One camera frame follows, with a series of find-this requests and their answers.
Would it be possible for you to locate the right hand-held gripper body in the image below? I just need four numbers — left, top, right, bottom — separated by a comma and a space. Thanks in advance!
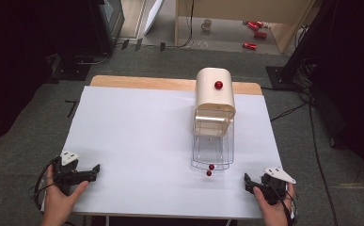
252, 167, 297, 206

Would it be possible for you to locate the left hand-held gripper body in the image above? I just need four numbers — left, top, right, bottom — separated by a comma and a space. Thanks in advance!
53, 150, 98, 197

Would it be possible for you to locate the person's right hand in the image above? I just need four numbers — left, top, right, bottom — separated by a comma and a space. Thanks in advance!
252, 182, 297, 226

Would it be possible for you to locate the person's left hand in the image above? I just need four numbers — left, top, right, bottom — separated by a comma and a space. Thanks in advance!
41, 173, 90, 226

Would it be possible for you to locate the white table sheet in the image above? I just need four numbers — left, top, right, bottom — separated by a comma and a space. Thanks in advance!
40, 86, 285, 220

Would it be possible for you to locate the clear plastic container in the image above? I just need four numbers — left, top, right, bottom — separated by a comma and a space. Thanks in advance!
190, 107, 236, 177

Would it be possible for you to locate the cream lid with red knob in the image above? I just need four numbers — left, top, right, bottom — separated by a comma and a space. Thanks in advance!
195, 67, 237, 116

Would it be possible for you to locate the black stand base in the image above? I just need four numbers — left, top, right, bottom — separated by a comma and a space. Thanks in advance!
48, 52, 92, 82

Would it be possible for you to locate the black metal stand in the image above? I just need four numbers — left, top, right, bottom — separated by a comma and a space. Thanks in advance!
265, 0, 339, 92

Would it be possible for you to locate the black monitor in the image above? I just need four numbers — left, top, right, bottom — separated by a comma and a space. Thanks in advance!
87, 0, 126, 56

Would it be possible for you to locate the grey mug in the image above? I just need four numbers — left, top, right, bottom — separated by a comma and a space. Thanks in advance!
200, 18, 213, 33

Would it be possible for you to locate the white board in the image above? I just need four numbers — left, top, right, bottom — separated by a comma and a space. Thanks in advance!
143, 0, 166, 36

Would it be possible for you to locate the light wooden shelf unit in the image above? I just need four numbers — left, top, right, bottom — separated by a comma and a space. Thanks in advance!
174, 0, 316, 55

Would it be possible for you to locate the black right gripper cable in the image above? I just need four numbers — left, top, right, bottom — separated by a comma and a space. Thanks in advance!
270, 180, 299, 226

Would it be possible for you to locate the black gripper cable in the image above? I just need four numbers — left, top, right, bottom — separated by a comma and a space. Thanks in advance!
28, 155, 61, 215
270, 180, 299, 226

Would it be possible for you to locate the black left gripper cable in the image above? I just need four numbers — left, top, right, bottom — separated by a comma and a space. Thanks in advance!
28, 155, 61, 215

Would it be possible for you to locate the black floor cable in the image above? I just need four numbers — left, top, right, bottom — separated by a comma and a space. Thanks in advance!
269, 62, 340, 226

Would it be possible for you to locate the black hanging cable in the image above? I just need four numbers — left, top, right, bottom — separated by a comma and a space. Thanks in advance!
175, 0, 196, 49

